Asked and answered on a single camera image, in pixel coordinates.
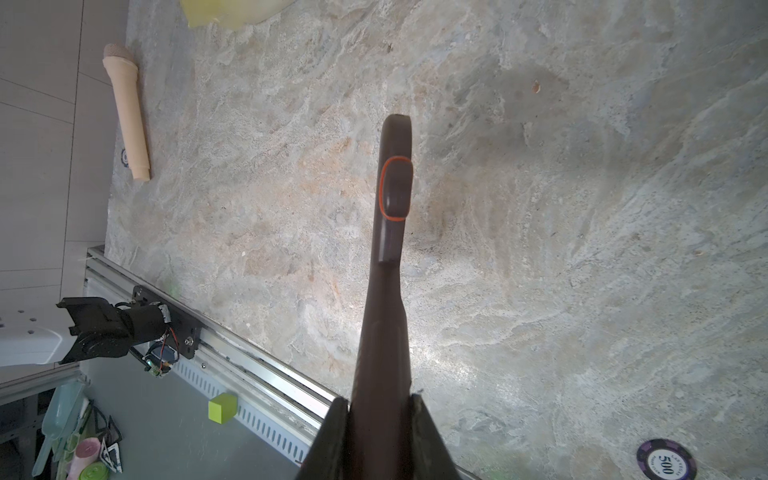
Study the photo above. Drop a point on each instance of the beige wooden pestle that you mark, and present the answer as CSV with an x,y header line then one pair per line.
x,y
123,73

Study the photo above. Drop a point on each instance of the green foam cube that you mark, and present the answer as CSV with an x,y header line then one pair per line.
x,y
222,408

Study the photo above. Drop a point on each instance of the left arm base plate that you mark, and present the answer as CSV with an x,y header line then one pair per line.
x,y
186,327

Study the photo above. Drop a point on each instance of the left circuit board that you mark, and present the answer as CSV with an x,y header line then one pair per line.
x,y
160,358

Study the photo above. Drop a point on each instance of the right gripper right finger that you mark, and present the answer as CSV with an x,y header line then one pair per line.
x,y
431,459

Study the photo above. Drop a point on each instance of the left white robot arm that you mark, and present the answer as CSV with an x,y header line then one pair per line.
x,y
77,329

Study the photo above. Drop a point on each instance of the yellow bagged trash bin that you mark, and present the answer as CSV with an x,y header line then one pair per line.
x,y
231,14

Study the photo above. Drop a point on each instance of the aluminium rail frame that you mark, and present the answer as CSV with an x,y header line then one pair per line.
x,y
280,405

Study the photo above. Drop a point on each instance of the brown hand brush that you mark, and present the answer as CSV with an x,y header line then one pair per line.
x,y
378,432

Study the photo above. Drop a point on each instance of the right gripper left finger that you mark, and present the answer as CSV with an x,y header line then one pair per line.
x,y
324,460

